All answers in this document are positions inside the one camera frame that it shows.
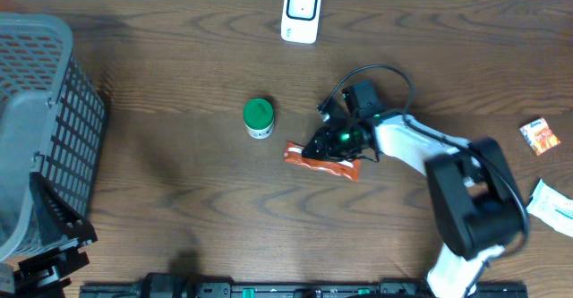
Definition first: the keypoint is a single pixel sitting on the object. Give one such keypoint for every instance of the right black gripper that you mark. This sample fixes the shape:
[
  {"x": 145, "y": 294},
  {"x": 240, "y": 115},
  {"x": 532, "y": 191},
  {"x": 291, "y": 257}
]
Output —
[{"x": 324, "y": 148}]

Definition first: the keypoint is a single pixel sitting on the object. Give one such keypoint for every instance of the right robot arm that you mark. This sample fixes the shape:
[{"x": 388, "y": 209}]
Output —
[{"x": 477, "y": 207}]

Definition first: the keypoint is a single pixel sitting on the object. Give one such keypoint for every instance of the orange chocolate bar wrapper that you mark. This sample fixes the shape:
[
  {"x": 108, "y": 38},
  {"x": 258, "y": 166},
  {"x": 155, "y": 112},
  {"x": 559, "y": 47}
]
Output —
[{"x": 349, "y": 169}]

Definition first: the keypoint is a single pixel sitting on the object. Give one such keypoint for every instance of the orange Kleenex tissue pack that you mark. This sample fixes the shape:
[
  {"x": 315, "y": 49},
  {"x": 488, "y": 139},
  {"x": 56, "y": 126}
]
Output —
[{"x": 539, "y": 136}]

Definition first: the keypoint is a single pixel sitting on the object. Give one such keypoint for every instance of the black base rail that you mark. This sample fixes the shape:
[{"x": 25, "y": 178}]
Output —
[{"x": 158, "y": 285}]

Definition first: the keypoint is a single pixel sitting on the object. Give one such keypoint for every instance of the white barcode scanner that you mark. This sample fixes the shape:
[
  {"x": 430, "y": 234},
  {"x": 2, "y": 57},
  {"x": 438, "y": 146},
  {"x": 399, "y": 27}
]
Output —
[{"x": 300, "y": 21}]

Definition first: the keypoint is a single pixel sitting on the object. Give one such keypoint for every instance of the light blue wet wipes pack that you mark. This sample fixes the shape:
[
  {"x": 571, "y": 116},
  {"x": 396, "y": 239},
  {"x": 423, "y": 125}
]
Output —
[{"x": 553, "y": 208}]

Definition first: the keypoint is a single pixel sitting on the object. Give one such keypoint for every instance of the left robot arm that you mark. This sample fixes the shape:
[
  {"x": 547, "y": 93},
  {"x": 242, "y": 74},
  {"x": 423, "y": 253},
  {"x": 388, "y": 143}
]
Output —
[{"x": 7, "y": 280}]

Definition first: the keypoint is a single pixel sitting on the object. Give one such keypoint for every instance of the green lid white jar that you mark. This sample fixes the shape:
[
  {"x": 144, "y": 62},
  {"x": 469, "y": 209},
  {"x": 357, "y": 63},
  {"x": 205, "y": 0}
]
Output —
[{"x": 259, "y": 118}]

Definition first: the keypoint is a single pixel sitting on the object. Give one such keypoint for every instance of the grey plastic mesh basket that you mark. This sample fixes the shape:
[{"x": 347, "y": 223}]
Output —
[{"x": 53, "y": 122}]

